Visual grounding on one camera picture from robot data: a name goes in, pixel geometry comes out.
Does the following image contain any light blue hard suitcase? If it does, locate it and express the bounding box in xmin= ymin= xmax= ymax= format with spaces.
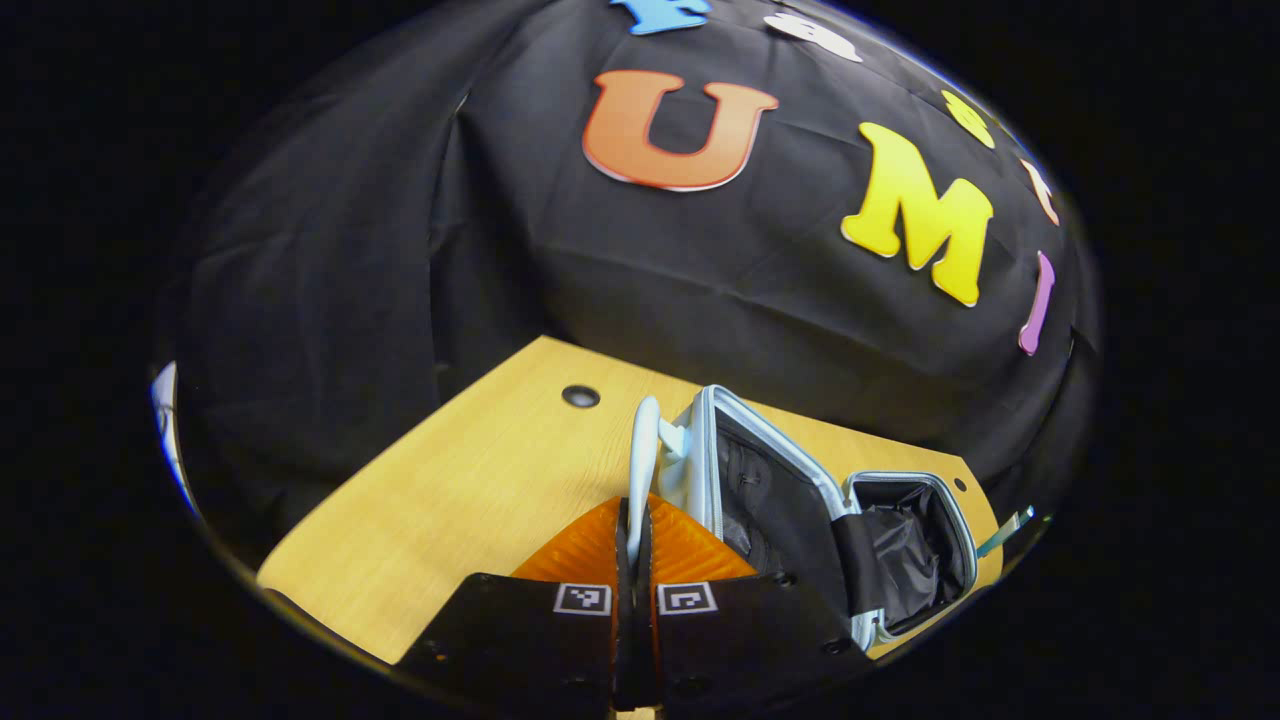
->
xmin=628 ymin=385 xmax=983 ymax=653

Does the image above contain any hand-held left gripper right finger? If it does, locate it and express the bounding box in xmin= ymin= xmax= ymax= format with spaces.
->
xmin=638 ymin=494 xmax=874 ymax=711

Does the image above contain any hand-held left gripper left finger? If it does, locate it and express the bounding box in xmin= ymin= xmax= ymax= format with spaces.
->
xmin=398 ymin=495 xmax=637 ymax=717

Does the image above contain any computer monitor screen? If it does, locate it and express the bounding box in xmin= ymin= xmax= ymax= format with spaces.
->
xmin=150 ymin=360 xmax=198 ymax=513

